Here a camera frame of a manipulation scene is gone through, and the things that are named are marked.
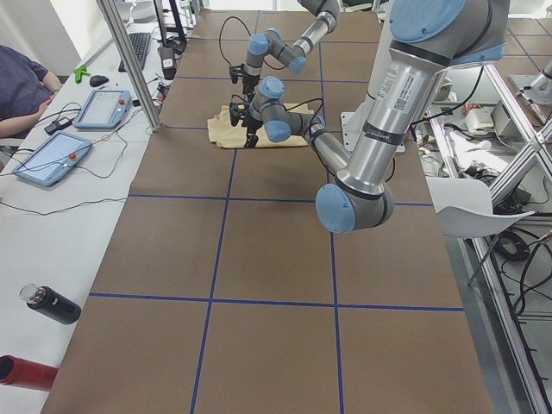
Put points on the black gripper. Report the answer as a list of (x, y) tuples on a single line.
[(252, 127), (247, 83)]

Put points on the cream long-sleeve printed shirt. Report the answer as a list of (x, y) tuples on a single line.
[(224, 135)]

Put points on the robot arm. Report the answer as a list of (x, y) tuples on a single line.
[(293, 43), (427, 38)]

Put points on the black keyboard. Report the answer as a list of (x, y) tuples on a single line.
[(140, 42)]

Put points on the blue teach pendant far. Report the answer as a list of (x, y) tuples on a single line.
[(103, 110)]

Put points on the blue teach pendant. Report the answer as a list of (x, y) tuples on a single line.
[(53, 159), (103, 110)]

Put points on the black computer mouse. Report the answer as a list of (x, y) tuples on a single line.
[(98, 80)]

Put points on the green plastic part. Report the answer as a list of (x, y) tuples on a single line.
[(79, 73)]

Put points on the small black device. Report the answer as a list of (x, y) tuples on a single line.
[(58, 125)]

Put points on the blue teach pendant near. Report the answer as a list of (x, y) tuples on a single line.
[(53, 159)]

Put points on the seated person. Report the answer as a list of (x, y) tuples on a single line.
[(27, 89)]

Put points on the white plastic chair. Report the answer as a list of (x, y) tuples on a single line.
[(464, 208)]

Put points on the black water bottle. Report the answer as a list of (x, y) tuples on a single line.
[(50, 303)]

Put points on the red cylinder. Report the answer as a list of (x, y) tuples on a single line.
[(27, 374)]

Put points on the aluminium frame post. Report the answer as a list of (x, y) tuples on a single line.
[(127, 54)]

